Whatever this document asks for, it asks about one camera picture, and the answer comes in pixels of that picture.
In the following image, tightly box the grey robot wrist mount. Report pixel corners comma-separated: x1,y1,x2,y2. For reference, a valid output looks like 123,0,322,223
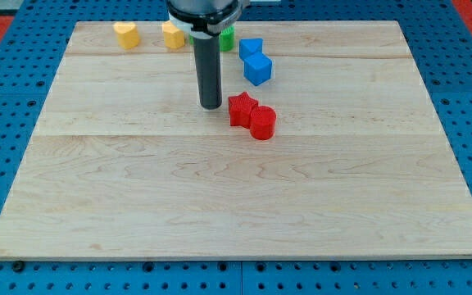
166,0,250,39

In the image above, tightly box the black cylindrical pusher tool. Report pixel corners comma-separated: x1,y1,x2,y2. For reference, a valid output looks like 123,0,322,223
193,36,222,110

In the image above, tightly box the blue triangle block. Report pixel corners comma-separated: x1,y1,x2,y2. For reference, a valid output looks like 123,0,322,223
238,38,263,61

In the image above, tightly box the blue cube block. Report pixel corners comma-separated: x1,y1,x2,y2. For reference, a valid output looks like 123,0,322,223
243,52,273,86

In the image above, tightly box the red star block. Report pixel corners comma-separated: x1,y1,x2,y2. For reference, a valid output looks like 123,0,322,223
229,92,259,129

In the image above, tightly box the green cylinder block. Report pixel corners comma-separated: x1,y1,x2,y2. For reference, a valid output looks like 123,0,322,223
219,25,235,52

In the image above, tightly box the yellow pentagon block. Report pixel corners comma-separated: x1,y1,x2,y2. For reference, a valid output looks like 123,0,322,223
161,20,185,49

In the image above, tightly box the yellow heart block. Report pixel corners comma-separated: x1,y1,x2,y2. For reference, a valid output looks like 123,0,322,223
113,21,140,49

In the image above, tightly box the red cylinder block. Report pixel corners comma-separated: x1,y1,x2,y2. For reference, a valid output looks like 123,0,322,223
249,106,277,140

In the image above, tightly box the light wooden board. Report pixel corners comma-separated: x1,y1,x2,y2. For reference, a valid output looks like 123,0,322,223
0,20,472,261

